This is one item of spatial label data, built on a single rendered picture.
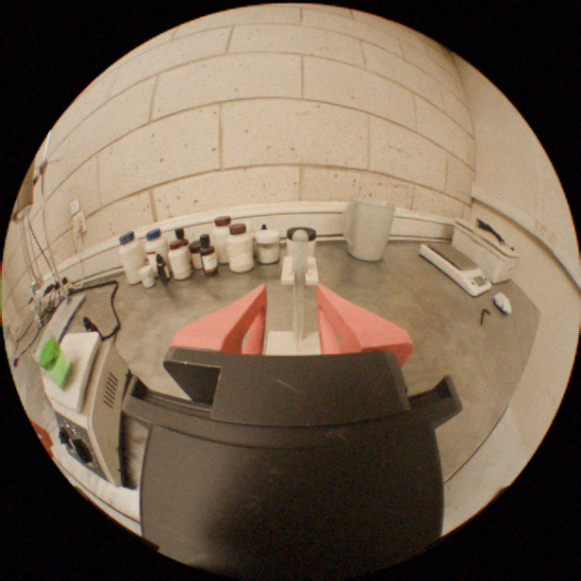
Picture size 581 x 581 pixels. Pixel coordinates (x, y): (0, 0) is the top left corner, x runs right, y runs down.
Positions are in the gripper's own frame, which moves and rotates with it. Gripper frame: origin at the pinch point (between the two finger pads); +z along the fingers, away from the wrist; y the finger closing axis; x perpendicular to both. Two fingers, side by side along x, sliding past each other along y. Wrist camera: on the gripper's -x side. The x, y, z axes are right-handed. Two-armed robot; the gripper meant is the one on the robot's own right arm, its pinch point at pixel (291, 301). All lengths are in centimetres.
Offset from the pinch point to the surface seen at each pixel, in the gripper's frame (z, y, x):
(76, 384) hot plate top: -8.6, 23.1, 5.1
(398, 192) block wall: 58, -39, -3
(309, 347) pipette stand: 6.9, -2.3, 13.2
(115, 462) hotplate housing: -15.2, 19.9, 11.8
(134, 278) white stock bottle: 24.0, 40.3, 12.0
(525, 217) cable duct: 32, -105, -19
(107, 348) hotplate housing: -0.9, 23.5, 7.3
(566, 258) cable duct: 0, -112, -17
